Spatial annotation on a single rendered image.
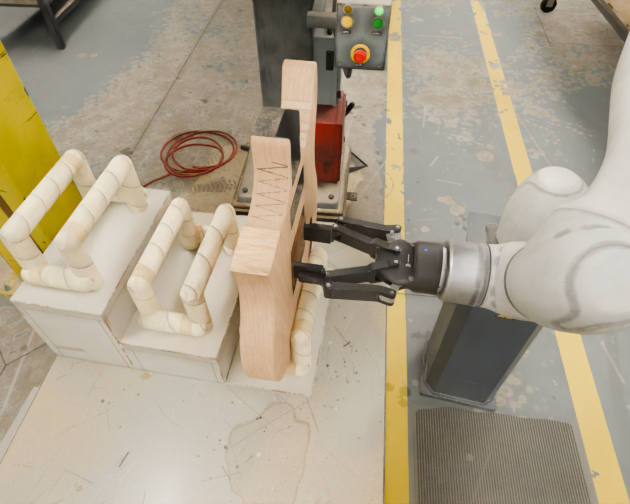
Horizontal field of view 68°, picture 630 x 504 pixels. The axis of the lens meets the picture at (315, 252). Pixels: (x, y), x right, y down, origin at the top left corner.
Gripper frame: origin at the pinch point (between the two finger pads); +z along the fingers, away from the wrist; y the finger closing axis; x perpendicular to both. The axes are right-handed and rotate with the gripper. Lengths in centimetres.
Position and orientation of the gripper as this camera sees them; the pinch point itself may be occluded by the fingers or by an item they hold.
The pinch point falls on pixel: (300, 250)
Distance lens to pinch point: 68.6
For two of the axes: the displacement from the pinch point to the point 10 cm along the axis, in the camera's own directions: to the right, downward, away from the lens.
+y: 1.8, -7.5, 6.4
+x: 0.0, -6.5, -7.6
